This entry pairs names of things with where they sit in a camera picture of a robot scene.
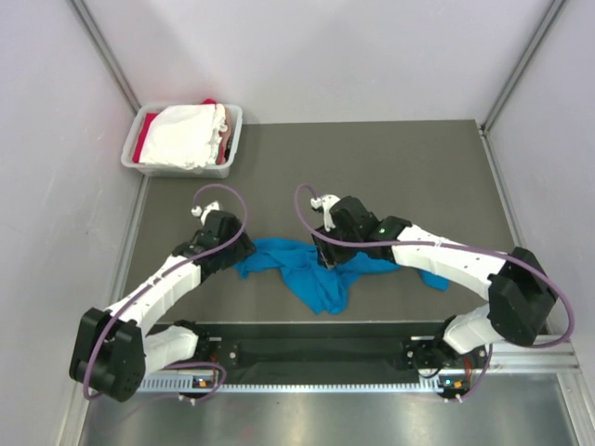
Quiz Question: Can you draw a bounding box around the purple cable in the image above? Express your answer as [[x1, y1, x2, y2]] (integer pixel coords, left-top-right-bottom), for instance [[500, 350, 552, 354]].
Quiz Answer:
[[82, 183, 249, 404], [295, 183, 575, 404]]

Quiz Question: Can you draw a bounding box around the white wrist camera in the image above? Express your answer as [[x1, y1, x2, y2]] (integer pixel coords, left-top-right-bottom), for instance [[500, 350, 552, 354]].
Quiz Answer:
[[311, 194, 340, 232], [191, 201, 221, 220]]

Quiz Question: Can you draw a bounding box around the white plastic bin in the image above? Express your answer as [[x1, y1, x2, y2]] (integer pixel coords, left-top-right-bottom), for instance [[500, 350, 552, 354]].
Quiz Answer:
[[121, 102, 243, 179]]

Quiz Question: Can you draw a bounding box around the white t shirt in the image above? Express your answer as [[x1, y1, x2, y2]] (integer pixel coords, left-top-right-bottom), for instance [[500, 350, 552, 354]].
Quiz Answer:
[[139, 103, 229, 169]]

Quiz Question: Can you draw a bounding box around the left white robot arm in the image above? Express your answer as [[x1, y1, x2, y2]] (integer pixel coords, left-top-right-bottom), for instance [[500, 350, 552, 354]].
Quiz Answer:
[[69, 204, 256, 401]]

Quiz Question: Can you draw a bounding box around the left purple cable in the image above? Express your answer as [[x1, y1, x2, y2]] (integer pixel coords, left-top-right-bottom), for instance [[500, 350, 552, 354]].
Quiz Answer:
[[82, 183, 249, 404]]

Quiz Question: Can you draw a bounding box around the red t shirt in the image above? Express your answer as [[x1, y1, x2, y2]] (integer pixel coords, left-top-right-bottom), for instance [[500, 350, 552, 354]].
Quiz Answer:
[[132, 97, 233, 164]]

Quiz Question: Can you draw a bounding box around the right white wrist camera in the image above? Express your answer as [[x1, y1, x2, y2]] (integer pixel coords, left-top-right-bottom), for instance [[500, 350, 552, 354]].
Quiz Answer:
[[311, 194, 340, 232]]

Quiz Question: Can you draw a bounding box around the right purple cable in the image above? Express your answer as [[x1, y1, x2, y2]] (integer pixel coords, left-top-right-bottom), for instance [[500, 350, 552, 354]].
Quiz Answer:
[[295, 183, 575, 404]]

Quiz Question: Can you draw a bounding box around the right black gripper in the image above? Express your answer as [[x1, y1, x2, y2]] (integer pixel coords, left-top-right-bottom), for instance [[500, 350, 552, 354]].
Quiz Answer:
[[312, 221, 364, 270]]

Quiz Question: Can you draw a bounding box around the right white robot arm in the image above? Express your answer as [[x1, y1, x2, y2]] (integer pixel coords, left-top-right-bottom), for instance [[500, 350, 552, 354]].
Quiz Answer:
[[311, 194, 557, 368]]

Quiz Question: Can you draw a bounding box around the blue t shirt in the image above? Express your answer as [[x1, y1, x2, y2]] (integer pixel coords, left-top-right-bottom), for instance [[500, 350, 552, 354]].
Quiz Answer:
[[231, 236, 451, 316]]

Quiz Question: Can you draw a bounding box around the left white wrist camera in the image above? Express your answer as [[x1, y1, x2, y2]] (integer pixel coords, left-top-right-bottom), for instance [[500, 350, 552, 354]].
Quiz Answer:
[[191, 201, 221, 220]]

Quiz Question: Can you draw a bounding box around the grey slotted cable duct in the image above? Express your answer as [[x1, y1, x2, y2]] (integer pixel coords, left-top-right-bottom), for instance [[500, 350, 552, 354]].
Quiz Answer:
[[133, 371, 470, 394]]

